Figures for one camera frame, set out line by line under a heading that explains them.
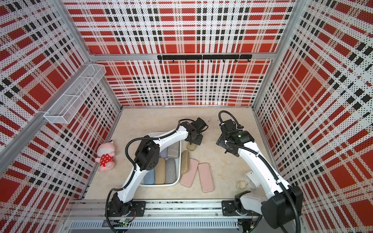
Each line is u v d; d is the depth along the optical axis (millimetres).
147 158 586
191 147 940
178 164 883
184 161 844
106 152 886
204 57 884
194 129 734
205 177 840
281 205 375
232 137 534
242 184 821
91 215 732
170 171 839
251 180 752
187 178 816
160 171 830
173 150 884
